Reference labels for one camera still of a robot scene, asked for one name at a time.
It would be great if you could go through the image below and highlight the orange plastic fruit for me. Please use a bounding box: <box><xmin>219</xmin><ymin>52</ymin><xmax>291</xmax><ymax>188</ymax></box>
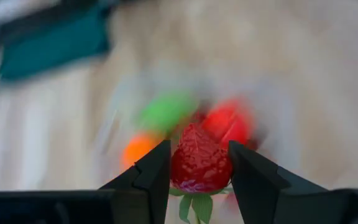
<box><xmin>121</xmin><ymin>133</ymin><xmax>163</xmax><ymax>169</ymax></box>

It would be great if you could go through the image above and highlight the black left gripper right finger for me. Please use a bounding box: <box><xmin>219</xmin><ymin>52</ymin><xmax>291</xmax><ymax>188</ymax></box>
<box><xmin>227</xmin><ymin>140</ymin><xmax>329</xmax><ymax>224</ymax></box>

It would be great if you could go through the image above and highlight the large red plastic fruit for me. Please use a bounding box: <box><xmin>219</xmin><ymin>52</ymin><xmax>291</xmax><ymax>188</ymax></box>
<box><xmin>201</xmin><ymin>99</ymin><xmax>256</xmax><ymax>150</ymax></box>

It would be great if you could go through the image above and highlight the dark green cloth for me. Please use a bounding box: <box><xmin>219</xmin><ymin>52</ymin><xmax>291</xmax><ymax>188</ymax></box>
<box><xmin>0</xmin><ymin>4</ymin><xmax>111</xmax><ymax>82</ymax></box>

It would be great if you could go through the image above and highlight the green plastic lime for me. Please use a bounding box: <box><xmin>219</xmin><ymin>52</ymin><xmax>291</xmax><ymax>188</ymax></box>
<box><xmin>138</xmin><ymin>93</ymin><xmax>197</xmax><ymax>133</ymax></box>

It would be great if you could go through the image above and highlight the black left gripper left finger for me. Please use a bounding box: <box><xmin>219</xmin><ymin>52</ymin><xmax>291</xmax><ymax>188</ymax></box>
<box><xmin>99</xmin><ymin>139</ymin><xmax>172</xmax><ymax>224</ymax></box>

